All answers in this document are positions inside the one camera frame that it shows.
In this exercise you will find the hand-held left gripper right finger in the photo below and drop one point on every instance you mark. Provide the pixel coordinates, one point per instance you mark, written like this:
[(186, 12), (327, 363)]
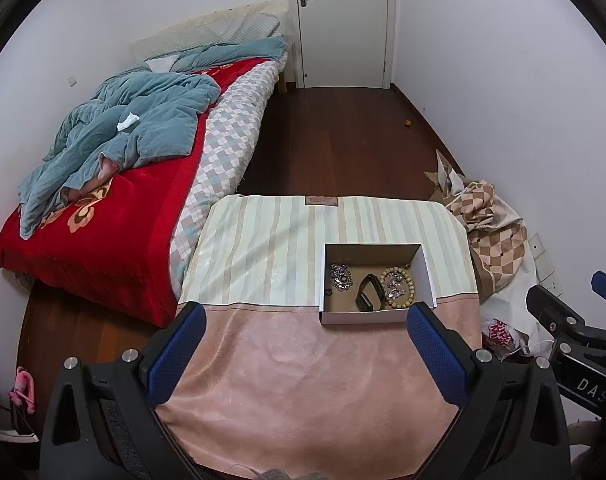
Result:
[(435, 355)]

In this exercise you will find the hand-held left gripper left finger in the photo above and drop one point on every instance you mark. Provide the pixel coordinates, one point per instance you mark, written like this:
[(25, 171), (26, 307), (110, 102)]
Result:
[(178, 355)]

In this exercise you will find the white cardboard box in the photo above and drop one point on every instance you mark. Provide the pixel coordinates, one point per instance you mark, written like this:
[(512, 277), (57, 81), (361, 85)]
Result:
[(363, 317)]

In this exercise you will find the black smart watch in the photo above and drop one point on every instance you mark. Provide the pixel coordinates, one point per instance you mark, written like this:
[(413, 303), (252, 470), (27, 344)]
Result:
[(365, 301)]

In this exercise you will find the red print plastic bag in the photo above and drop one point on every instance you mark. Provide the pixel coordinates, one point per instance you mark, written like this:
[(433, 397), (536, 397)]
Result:
[(498, 332)]

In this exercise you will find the bed with red blanket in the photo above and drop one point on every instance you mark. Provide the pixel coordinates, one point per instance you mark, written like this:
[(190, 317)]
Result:
[(108, 260)]

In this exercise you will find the pink striped tablecloth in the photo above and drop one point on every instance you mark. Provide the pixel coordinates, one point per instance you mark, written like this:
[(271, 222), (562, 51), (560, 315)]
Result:
[(293, 385)]

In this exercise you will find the beige checkered cloth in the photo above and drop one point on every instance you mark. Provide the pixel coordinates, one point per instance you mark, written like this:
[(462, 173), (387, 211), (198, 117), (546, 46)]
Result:
[(483, 210)]

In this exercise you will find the pink slippers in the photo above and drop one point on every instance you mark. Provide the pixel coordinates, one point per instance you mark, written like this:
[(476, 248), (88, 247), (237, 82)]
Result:
[(23, 390)]

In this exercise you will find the checkered bed sheet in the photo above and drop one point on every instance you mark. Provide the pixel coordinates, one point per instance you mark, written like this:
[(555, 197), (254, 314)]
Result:
[(228, 130)]

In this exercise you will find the blue quilt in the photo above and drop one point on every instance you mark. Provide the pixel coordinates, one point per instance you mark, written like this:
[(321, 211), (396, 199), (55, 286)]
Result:
[(148, 125)]

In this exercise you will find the white tissue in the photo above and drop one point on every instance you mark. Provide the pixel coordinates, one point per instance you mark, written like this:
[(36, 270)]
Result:
[(128, 121)]

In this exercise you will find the white door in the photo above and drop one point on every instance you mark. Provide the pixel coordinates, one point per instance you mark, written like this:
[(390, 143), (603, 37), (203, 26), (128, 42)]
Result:
[(343, 25)]

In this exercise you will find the white wall socket strip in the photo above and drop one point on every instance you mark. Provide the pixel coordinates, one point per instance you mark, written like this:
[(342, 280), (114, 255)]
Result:
[(540, 252)]

